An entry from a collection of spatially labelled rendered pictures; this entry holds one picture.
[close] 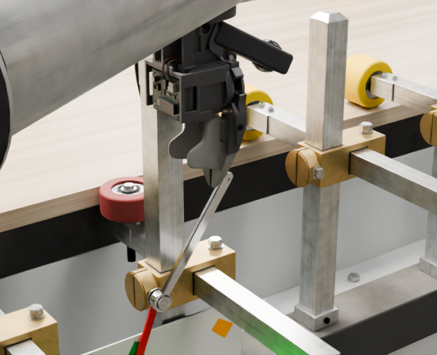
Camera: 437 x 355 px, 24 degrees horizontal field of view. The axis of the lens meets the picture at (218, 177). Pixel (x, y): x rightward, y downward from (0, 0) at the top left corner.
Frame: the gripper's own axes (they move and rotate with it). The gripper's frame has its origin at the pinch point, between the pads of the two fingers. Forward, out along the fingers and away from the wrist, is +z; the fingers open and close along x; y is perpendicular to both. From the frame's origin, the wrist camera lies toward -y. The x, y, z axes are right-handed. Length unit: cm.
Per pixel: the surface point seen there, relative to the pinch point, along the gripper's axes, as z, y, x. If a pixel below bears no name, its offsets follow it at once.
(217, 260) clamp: 14.6, -3.6, -5.3
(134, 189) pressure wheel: 10.6, -2.1, -22.1
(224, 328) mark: 24.7, -4.8, -5.3
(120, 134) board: 11.1, -11.5, -41.8
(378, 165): 5.1, -25.1, 0.0
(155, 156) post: -0.9, 4.2, -6.6
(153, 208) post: 6.0, 4.2, -7.3
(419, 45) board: 11, -84, -50
